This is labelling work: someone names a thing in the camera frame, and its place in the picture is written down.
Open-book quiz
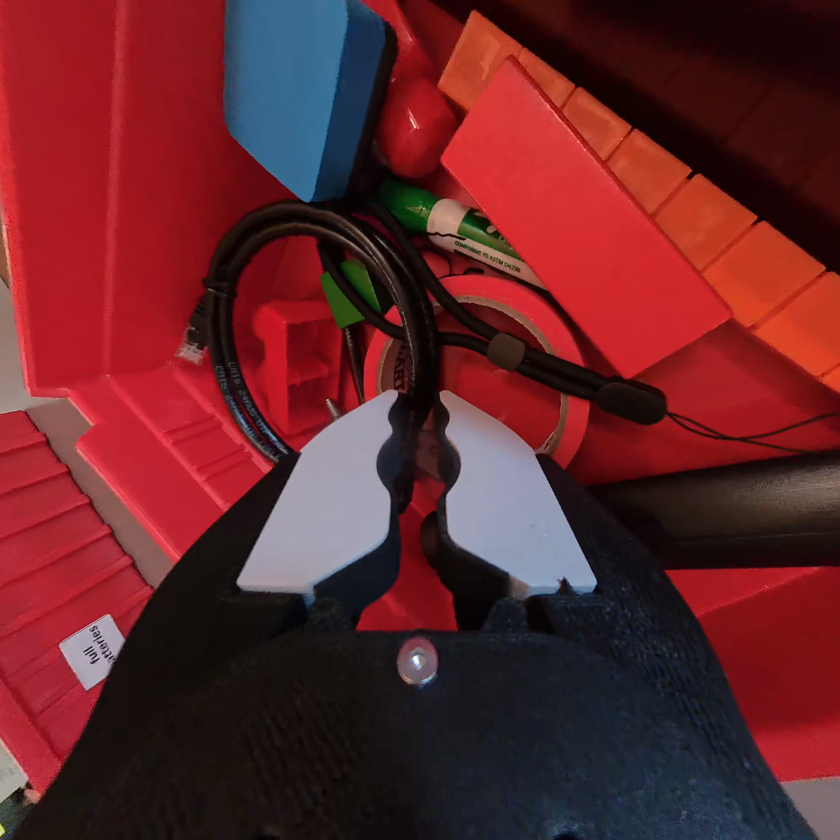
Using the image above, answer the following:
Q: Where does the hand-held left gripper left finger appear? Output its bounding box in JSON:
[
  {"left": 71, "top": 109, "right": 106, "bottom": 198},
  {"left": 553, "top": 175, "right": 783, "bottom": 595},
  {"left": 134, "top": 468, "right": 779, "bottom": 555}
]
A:
[{"left": 235, "top": 390, "right": 414, "bottom": 626}]

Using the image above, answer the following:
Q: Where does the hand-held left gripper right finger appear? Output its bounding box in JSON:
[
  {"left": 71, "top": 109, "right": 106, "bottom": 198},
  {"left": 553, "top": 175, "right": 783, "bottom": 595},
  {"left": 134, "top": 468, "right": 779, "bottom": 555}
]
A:
[{"left": 430, "top": 390, "right": 598, "bottom": 631}]

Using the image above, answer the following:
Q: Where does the black ethernet cable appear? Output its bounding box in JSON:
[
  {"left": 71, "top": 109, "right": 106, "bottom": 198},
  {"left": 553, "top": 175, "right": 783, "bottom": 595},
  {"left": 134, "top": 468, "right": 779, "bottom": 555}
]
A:
[{"left": 175, "top": 199, "right": 444, "bottom": 487}]

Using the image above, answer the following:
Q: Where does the red tape roll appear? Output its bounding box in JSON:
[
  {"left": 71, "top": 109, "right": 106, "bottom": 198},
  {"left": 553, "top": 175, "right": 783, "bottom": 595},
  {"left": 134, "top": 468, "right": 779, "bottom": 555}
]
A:
[{"left": 363, "top": 274, "right": 589, "bottom": 468}]

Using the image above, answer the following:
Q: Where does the red plastic bin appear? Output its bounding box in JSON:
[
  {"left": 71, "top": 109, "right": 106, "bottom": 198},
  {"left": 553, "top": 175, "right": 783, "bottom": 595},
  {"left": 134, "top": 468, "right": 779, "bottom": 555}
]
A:
[
  {"left": 0, "top": 0, "right": 840, "bottom": 782},
  {"left": 0, "top": 410, "right": 155, "bottom": 795}
]

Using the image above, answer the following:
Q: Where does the green marker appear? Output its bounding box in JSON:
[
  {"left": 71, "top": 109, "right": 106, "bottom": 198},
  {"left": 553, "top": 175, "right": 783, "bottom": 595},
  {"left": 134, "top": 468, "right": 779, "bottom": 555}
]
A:
[{"left": 379, "top": 178, "right": 549, "bottom": 290}]

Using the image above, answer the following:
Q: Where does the red rectangular block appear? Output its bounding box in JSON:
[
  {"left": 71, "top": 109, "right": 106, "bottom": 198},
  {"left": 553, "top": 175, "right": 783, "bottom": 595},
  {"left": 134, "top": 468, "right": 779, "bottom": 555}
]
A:
[{"left": 441, "top": 58, "right": 731, "bottom": 380}]

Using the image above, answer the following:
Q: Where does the row of orange blocks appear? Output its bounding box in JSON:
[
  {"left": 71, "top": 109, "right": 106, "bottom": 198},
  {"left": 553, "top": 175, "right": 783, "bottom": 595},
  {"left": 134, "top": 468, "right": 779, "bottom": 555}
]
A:
[{"left": 437, "top": 11, "right": 840, "bottom": 395}]

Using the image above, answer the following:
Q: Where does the red ball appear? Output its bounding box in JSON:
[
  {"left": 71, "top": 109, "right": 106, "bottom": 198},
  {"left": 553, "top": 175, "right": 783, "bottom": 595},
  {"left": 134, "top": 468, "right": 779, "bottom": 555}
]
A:
[{"left": 374, "top": 77, "right": 458, "bottom": 179}]

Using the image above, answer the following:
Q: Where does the blue whiteboard eraser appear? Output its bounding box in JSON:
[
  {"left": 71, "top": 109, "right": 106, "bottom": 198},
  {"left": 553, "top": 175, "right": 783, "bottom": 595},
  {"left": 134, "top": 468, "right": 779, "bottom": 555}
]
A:
[{"left": 223, "top": 0, "right": 399, "bottom": 203}]

